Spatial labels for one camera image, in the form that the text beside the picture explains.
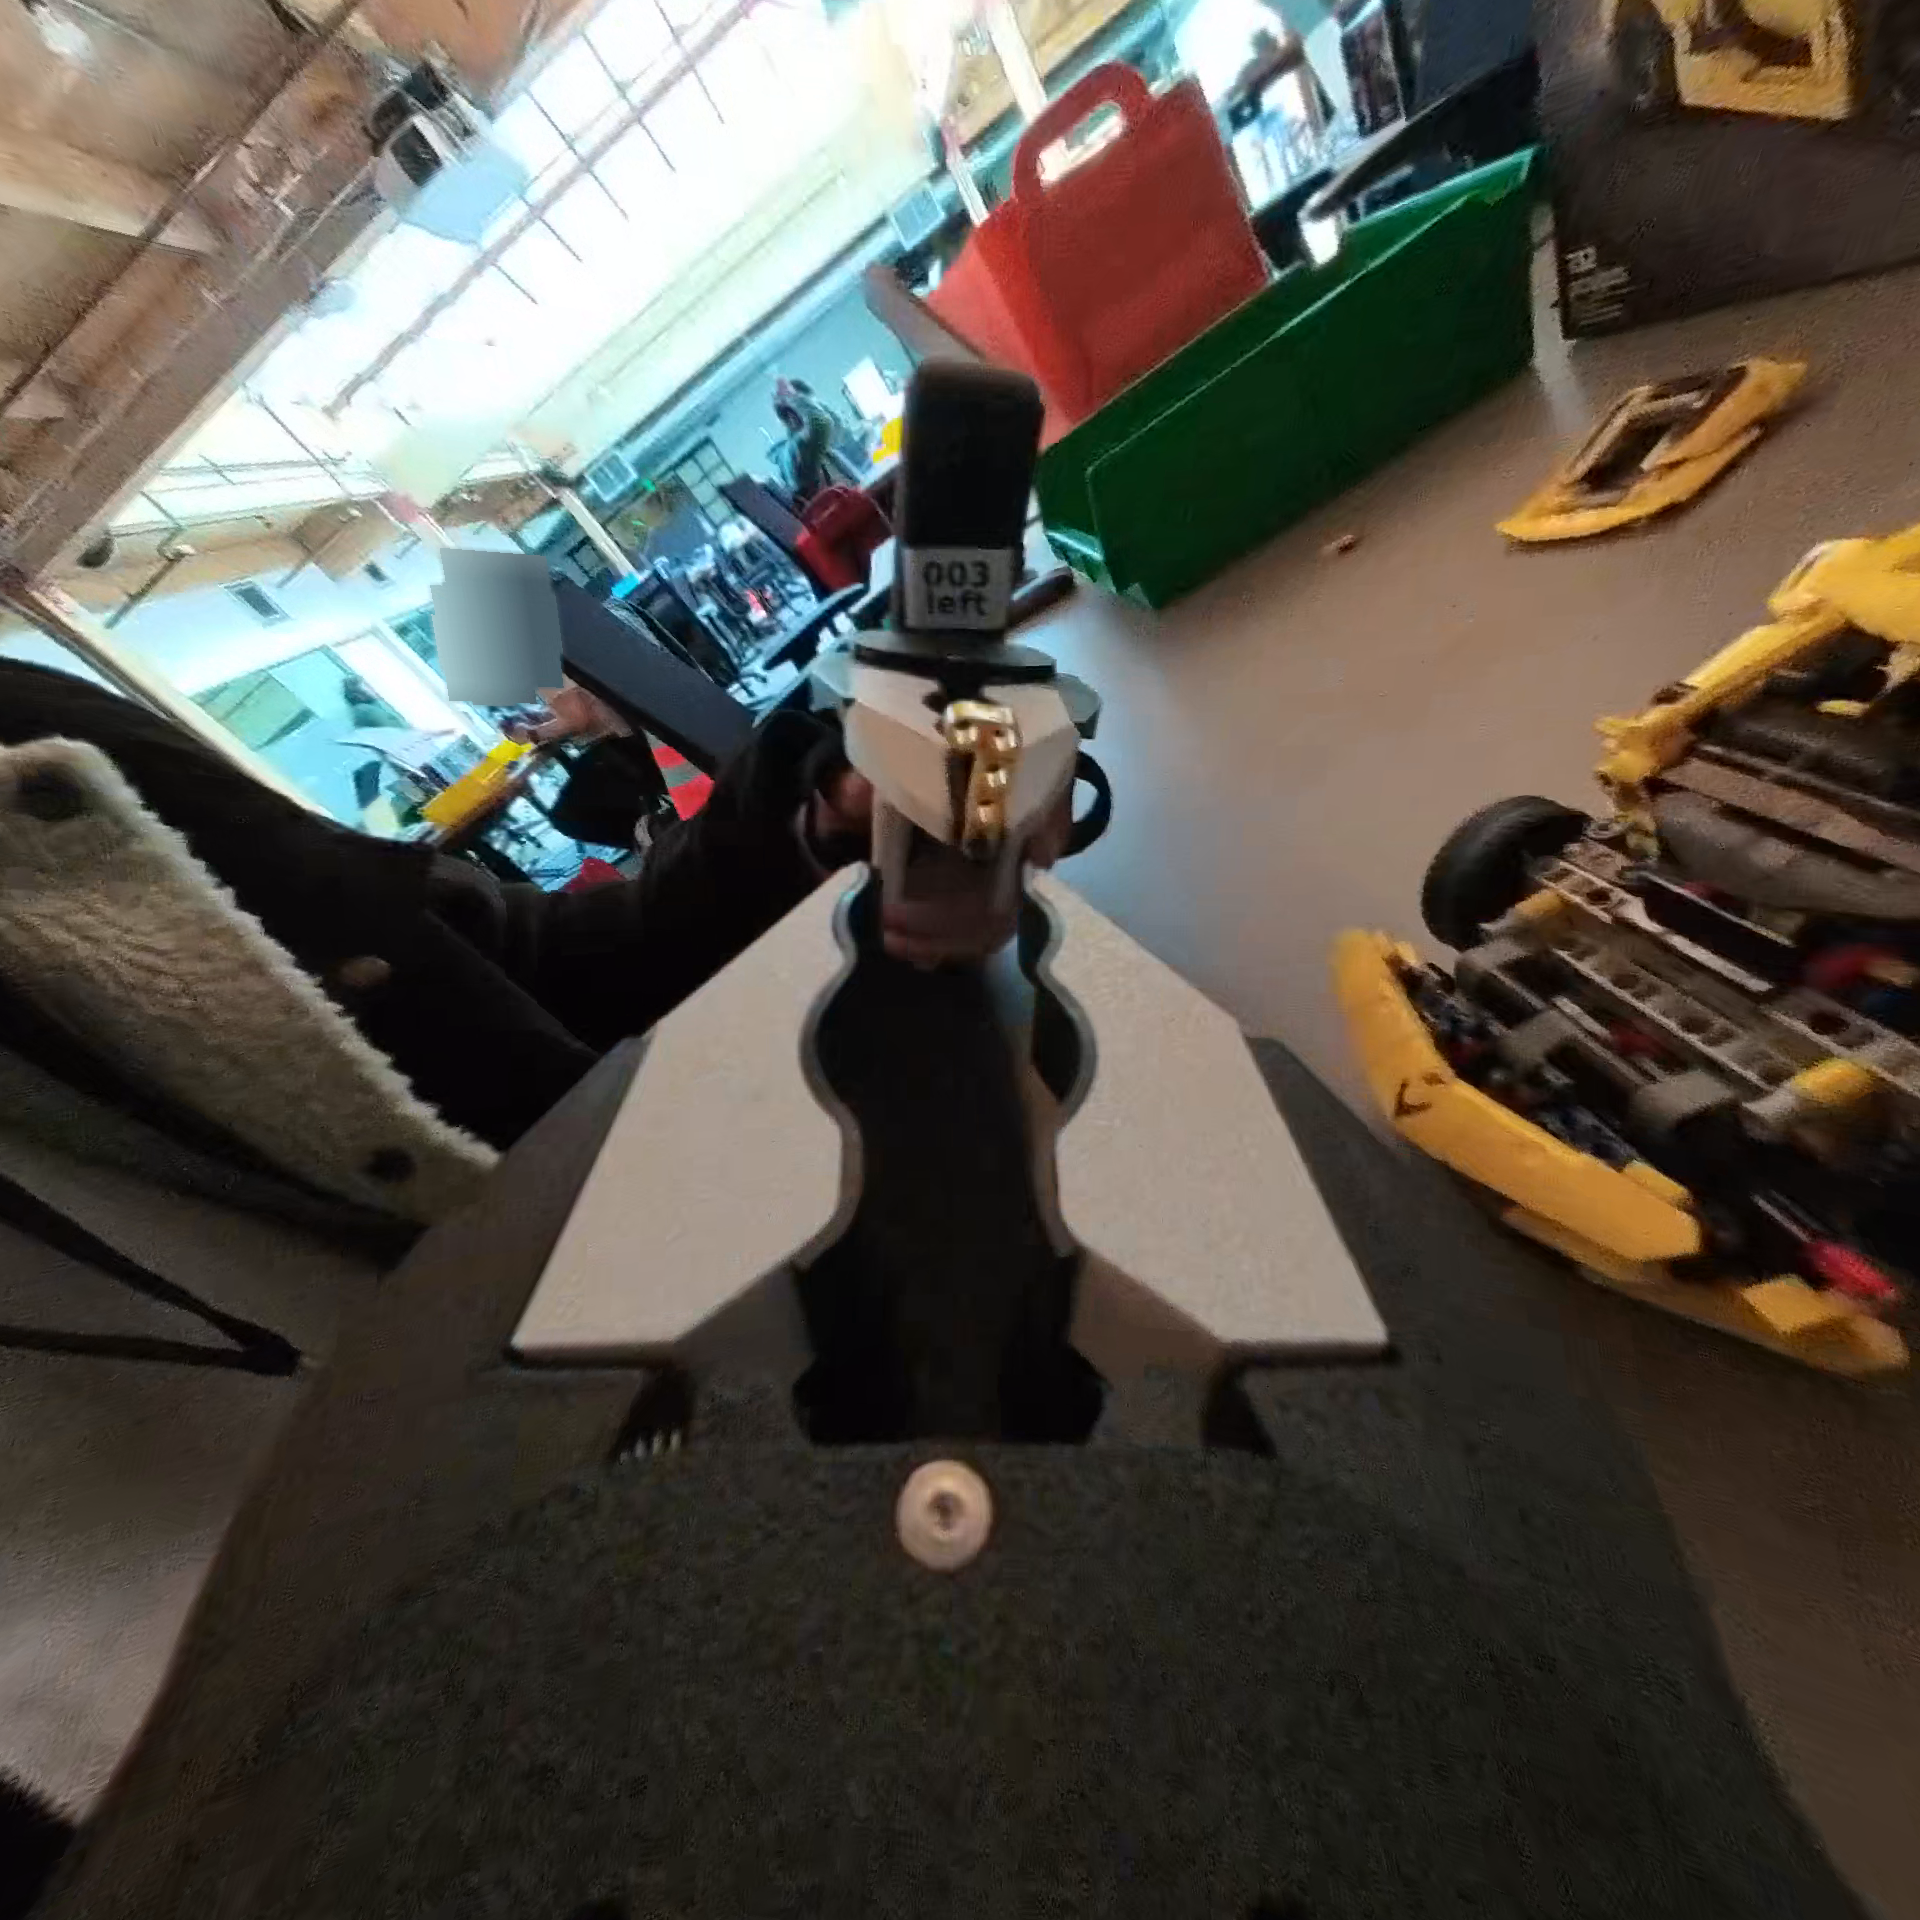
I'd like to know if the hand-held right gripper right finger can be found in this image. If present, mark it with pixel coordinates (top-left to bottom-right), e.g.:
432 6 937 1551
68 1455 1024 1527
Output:
1026 872 1389 1441

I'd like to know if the green plastic bin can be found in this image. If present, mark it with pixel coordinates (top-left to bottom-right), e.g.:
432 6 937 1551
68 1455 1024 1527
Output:
1035 146 1545 608

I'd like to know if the yellow brick beam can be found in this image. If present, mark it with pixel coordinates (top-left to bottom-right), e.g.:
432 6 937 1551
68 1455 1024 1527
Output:
944 698 1028 857

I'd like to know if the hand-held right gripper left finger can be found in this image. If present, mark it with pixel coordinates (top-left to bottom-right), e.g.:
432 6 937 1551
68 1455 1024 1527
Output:
510 866 888 1441

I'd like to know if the yellow toy brick car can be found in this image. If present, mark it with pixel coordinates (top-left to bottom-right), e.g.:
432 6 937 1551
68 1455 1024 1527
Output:
1333 527 1920 1378

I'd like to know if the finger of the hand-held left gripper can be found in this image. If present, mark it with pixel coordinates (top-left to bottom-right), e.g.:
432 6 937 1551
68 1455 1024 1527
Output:
1001 681 1085 860
838 681 964 849

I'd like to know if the white shirt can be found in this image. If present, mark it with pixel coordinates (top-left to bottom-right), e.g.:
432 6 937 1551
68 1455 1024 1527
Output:
0 1112 424 1818

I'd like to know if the red office chair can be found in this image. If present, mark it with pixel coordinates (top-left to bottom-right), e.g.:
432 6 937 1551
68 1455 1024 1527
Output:
790 483 890 600

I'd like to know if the black fleece-lined jacket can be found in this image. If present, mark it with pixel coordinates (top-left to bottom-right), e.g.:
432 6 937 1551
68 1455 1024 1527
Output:
0 660 634 1249

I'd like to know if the yellow background bin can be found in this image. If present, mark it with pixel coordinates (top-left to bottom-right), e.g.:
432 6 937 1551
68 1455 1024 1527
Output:
420 744 534 834

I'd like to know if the toy car packaging box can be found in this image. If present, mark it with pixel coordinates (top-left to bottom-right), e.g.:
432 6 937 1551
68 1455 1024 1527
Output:
1529 0 1920 339

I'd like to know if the person's left hand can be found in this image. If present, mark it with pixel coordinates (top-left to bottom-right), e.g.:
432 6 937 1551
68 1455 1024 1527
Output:
806 755 1085 966

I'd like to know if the red paper bag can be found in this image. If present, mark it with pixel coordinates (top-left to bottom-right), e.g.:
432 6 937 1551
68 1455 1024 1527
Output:
921 64 1273 438

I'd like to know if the black strap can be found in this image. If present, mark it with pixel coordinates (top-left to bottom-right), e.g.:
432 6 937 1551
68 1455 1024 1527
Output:
0 1170 302 1378

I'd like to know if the yellow car roof assembly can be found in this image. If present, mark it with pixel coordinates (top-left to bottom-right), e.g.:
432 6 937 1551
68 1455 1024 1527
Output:
1498 358 1809 544

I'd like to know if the ceiling speaker box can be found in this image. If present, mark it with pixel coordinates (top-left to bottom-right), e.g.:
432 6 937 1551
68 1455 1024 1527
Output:
368 60 531 246

